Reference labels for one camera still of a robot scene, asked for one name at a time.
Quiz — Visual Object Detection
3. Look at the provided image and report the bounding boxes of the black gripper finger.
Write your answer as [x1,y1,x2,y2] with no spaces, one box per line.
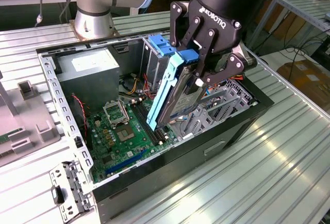
[170,1,205,53]
[194,28,246,89]

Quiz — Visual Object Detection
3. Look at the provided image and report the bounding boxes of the red yellow power wire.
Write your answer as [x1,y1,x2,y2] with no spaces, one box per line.
[226,73,245,82]

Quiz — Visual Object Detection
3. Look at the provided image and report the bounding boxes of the hard disk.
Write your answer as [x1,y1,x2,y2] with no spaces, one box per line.
[145,49,208,132]

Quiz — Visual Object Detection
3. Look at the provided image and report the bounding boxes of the silver perforated disk bay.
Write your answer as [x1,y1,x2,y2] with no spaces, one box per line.
[170,78,255,142]

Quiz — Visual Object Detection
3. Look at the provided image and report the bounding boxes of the blue plastic drive latch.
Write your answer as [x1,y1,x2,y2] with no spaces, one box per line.
[148,35,176,57]

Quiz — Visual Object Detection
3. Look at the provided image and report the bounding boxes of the silver optical drive cage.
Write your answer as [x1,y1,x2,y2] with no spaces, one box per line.
[140,35,181,93]

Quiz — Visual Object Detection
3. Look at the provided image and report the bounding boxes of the black RAM slot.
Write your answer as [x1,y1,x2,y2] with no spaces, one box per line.
[136,99,168,144]
[129,102,161,147]

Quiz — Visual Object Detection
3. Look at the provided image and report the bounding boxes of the large flat cardboard box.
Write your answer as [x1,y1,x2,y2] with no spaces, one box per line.
[277,58,330,106]

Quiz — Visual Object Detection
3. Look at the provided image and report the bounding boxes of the CPU socket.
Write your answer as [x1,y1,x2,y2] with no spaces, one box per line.
[114,123,138,142]

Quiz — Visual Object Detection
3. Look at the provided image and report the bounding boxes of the grey power supply unit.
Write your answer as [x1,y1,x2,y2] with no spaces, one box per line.
[55,48,121,111]

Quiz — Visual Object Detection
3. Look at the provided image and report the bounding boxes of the metal socket cover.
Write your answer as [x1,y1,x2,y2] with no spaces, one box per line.
[102,100,130,129]

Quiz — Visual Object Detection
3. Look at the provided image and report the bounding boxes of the black open PC case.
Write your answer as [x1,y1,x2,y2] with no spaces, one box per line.
[35,24,275,222]

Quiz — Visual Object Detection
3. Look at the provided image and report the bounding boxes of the green motherboard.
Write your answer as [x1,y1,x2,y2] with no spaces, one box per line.
[85,97,181,183]

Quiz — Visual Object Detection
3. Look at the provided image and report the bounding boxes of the blue expansion slot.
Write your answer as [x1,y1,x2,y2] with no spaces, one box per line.
[104,149,148,176]

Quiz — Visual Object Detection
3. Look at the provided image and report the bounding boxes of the black case fan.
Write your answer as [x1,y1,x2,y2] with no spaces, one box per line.
[70,93,91,150]

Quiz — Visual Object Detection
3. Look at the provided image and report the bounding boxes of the grey parts rack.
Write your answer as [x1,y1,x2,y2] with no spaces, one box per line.
[0,78,62,168]

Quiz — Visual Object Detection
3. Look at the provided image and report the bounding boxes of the green RAM stick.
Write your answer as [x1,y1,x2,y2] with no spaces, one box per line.
[0,128,23,145]

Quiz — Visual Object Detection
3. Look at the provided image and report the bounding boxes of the black orange wire bundle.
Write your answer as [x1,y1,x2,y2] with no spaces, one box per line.
[142,73,162,100]

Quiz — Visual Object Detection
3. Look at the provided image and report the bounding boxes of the yellow black power wires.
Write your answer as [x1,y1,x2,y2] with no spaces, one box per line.
[127,73,142,96]

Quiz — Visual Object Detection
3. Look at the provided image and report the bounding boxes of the red black fan wire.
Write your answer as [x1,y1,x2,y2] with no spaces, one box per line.
[71,93,88,133]

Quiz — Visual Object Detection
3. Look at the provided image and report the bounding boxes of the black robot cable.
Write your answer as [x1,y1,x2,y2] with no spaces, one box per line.
[34,0,46,28]

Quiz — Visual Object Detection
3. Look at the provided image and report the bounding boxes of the silver expansion slot bracket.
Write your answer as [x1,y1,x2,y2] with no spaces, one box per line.
[48,160,95,222]

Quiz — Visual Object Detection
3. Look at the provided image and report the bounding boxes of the black blue bracket latch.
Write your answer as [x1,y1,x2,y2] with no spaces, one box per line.
[51,185,65,204]

